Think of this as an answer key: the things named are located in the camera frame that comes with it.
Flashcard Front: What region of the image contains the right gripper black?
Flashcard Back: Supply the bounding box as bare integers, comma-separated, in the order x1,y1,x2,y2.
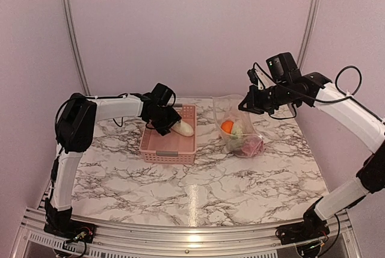
238,81,294,114

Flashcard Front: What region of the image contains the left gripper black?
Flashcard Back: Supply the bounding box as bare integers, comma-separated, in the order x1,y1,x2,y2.
148,105,181,135

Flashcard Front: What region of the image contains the white cabbage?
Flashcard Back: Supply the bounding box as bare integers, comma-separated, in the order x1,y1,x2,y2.
171,120,194,137
227,120,247,149

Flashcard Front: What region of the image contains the clear zip top bag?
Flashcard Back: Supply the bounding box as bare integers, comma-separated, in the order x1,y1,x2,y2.
212,94,264,158

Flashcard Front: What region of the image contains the orange pepper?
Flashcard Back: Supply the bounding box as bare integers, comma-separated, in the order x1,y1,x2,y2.
221,120,234,134

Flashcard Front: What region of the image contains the red pepper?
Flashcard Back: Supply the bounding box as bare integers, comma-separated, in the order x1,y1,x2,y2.
242,137,264,157

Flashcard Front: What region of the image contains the dark purple pepper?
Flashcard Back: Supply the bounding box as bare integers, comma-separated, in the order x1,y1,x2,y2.
232,149,244,156

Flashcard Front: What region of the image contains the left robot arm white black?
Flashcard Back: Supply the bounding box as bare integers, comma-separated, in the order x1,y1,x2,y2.
45,88,182,237

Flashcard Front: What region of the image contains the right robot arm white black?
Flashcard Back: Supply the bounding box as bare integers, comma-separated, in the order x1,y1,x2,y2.
238,72,384,239

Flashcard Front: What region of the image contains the pink plastic basket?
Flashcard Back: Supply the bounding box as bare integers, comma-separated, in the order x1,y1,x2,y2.
140,104,197,165

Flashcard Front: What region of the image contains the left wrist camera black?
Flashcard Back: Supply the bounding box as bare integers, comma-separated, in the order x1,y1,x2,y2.
150,83,176,106

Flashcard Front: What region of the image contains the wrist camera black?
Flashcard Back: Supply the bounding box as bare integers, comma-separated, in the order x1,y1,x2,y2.
150,83,176,106
266,52,302,84

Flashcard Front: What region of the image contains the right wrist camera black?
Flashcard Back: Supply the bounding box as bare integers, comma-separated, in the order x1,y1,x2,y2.
266,52,302,84

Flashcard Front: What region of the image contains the aluminium front rail frame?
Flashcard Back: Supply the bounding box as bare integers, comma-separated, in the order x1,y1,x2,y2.
8,206,366,258

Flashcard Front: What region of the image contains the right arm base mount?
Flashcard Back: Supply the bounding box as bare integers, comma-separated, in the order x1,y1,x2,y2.
275,209,330,245

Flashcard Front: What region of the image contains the right aluminium corner post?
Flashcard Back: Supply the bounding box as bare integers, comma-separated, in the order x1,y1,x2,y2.
297,0,320,69

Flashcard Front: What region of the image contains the aluminium corner post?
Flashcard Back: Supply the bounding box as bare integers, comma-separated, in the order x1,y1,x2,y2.
297,0,320,69
61,0,90,95

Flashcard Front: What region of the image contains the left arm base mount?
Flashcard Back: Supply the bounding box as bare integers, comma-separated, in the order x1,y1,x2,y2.
44,208,96,243

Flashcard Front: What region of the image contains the left aluminium corner post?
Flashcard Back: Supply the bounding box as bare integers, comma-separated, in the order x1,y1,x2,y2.
61,0,90,95

